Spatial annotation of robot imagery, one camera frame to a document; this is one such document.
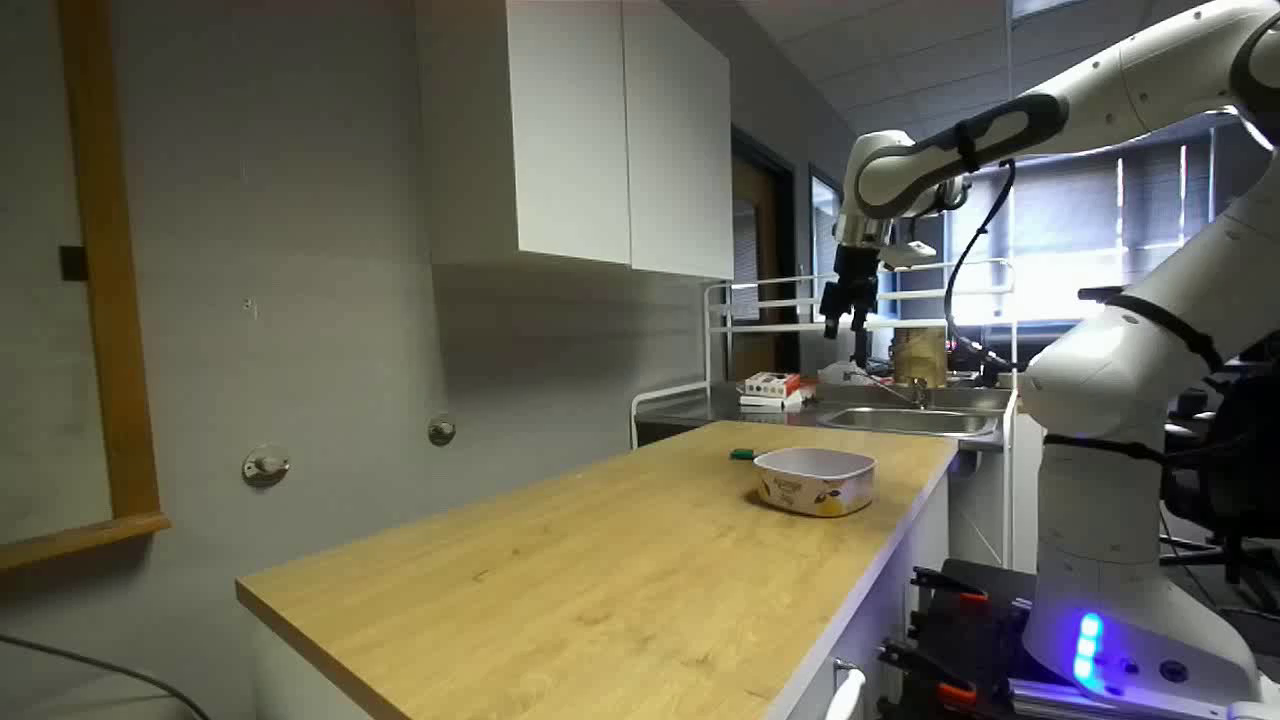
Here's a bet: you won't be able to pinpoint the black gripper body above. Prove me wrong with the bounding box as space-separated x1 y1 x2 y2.
820 245 882 322

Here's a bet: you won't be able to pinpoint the white plastic tub bowl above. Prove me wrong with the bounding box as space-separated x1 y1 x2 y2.
747 443 878 519

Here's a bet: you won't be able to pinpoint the brown paper bag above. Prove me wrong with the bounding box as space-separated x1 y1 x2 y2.
892 328 953 393

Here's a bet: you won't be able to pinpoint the red and white box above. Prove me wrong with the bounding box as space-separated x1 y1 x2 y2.
734 373 814 414

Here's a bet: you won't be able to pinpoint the stainless steel sink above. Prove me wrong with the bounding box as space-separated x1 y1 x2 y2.
808 394 1008 438

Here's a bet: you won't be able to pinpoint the black clamps with orange tips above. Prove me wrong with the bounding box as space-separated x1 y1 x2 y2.
875 565 1041 720

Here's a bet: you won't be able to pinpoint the wooden framed whiteboard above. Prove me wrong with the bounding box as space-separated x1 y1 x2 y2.
0 0 170 576

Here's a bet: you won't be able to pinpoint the white wire rack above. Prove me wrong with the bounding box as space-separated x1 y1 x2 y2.
628 267 1020 452

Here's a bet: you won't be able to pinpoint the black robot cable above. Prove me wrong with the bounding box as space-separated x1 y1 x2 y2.
941 154 1020 367

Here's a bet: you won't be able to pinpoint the white wall cabinet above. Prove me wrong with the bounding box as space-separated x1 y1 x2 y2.
413 0 734 284

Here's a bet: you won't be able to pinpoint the thin black loose cable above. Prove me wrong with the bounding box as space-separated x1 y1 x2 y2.
0 627 216 720

